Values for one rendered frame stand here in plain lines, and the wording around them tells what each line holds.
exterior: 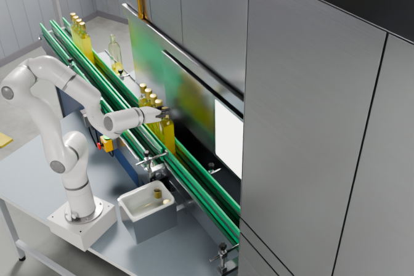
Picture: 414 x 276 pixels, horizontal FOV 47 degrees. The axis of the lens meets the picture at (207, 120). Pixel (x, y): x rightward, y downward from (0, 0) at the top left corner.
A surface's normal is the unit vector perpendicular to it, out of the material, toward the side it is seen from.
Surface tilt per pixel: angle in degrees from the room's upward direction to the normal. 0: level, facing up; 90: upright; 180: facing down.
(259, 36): 90
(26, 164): 0
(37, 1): 90
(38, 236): 0
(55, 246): 0
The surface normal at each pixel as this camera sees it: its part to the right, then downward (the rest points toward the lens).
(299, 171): -0.84, 0.33
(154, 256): -0.02, -0.80
